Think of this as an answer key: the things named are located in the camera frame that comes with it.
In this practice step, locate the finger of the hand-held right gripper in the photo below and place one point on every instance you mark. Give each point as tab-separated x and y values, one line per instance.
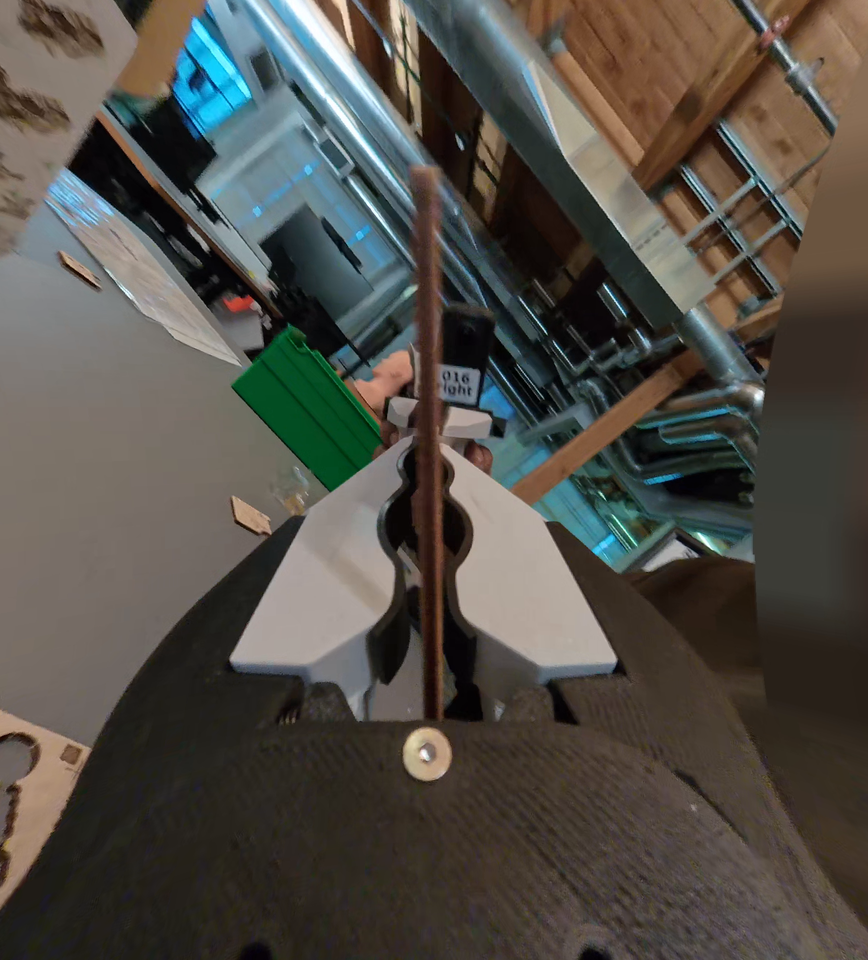
402	414
467	424

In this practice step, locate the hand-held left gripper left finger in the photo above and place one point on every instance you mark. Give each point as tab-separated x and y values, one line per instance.
314	592

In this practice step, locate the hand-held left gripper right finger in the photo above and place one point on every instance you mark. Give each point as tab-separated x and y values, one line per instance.
539	592

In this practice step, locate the wooden sheet with round holes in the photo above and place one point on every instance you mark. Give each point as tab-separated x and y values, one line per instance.
428	375

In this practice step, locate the grey desk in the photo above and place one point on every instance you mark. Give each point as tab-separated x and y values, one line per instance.
103	450

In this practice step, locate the person's right hand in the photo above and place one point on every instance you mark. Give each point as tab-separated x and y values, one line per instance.
482	457

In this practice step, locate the green plastic bin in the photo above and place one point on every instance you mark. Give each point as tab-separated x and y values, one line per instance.
306	420

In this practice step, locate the small wooden part sheet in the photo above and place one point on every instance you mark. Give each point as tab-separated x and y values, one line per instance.
250	516

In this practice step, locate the clear plastic bag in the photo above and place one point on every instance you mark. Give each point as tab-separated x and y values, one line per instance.
291	491

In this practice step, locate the wooden ceiling beam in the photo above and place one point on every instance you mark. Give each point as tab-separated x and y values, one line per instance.
614	427

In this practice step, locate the person's brown shirt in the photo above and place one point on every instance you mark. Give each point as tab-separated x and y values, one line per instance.
704	600

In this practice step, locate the cluster of metal ceiling pipes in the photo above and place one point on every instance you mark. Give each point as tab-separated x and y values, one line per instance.
704	337

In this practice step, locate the clear plastic wrapper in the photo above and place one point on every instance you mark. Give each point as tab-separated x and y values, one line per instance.
141	277

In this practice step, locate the wooden sheet with slot cutouts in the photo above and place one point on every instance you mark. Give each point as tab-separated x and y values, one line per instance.
51	787

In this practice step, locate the small square wooden piece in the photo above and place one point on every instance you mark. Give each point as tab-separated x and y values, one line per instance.
79	270

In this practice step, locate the assembly instruction sheet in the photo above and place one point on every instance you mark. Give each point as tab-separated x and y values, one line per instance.
21	150

